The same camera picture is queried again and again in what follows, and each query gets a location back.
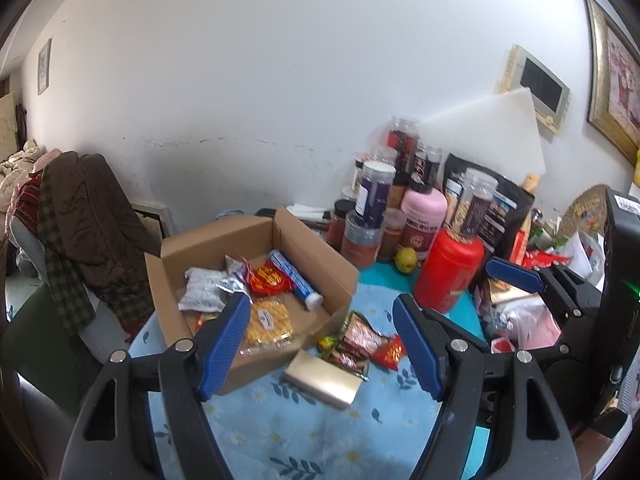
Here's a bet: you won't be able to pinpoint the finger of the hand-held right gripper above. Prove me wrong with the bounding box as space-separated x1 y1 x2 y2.
514 311 584 362
485 256 604 322

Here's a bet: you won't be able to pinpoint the green plaid shirt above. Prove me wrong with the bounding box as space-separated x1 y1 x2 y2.
37 180 151 336

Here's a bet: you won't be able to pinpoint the pink bottle red label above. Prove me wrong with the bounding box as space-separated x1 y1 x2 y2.
400 182 448 261

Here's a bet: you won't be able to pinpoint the jar brown contents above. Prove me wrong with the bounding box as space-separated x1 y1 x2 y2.
377 207 407 263

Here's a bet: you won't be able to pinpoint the clear bag yellow snacks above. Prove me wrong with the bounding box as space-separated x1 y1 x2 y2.
240 297 295 353

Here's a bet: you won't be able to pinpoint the beige bedding pile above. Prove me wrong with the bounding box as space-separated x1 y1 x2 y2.
0 140 56 201

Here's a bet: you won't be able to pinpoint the red and silver snack packet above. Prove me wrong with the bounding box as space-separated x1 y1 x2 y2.
215 255 256 306

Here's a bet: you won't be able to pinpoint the red white wrapper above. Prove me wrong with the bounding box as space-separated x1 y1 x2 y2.
520 250 571 268

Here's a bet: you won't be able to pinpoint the beige cardboard board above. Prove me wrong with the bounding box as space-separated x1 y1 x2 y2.
0 92 18 146

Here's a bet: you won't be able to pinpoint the brown label bottle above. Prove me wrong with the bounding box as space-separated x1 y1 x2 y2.
392 172 412 208

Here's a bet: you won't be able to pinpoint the clear jar of beans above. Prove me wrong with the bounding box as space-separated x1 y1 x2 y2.
452 170 500 241

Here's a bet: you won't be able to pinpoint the brown cardboard box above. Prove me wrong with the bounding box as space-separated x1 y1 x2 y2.
145 206 360 396

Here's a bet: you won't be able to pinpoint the grey white snack packet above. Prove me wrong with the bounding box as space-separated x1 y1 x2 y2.
178 267 236 313

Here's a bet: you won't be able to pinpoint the tall jar red contents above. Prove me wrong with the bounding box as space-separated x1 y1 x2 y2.
387 115 420 181

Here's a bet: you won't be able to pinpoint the clear round tub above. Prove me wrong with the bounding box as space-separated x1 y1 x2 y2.
341 210 383 268

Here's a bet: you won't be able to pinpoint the red packet yellow print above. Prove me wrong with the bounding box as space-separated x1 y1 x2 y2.
248 261 296 298

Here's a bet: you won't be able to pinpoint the dark green seat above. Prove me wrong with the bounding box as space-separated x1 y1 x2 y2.
5 280 151 461

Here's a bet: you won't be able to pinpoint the small wall picture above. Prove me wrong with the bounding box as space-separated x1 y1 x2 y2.
37 37 52 95

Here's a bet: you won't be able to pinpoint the blue tablet tube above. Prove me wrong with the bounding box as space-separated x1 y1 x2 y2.
269 250 325 311

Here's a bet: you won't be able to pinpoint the woven straw mat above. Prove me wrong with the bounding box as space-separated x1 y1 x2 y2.
557 185 608 241

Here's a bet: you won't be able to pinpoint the teal table mat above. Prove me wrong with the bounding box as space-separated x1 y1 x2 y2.
357 260 426 293

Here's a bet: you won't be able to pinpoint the red spice jar black lid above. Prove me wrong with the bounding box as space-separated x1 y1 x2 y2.
327 200 356 251

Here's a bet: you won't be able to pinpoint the pink plastic bag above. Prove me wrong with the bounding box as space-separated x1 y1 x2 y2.
492 300 563 353

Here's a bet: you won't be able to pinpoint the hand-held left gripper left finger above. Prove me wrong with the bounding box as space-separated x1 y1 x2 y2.
57 292 252 480

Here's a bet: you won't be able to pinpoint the light blue floral tablecloth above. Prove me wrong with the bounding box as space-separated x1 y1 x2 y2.
127 280 493 480

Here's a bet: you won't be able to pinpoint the white paper stack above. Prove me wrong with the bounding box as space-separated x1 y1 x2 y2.
285 203 331 221

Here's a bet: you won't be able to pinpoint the white framed panel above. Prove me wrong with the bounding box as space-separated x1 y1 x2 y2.
130 201 176 241

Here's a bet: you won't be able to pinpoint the brown padded jacket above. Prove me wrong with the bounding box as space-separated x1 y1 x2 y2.
40 152 161 291

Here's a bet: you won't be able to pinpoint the clear jar dark label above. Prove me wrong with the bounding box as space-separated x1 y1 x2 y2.
412 142 443 191

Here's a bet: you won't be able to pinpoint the black snack bag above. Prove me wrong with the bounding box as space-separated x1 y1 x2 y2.
442 154 536 261

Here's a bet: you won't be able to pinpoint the clear jar purple label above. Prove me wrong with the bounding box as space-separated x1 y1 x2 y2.
356 161 397 228

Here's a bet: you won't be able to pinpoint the grey chair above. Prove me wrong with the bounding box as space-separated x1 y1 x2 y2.
10 210 156 356

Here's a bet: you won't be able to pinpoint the clear plastic jar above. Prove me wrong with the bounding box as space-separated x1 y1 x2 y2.
370 146 398 168

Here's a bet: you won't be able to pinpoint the small orange red packet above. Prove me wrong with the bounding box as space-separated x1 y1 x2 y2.
372 335 406 371

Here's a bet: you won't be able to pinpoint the yellow lemon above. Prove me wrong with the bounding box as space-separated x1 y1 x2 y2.
395 247 418 275

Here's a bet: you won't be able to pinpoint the red striped cloth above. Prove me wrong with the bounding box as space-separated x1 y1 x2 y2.
12 175 46 236

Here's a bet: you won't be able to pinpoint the red canister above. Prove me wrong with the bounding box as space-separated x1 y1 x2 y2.
413 227 486 313

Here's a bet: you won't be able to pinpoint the gold framed painting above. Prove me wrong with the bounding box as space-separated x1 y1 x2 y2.
585 0 640 166

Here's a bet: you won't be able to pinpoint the gold rectangular box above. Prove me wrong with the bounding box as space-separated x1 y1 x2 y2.
284 349 363 410

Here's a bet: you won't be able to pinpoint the white foam board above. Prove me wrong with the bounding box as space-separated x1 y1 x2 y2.
417 86 547 176

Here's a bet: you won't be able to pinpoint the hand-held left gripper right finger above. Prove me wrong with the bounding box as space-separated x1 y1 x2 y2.
391 294 583 480

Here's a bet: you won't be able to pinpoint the white paper sheet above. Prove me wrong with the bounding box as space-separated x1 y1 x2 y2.
565 230 606 281

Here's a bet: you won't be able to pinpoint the dark peanut snack packet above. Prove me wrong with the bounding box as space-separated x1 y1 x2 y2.
330 311 388 376

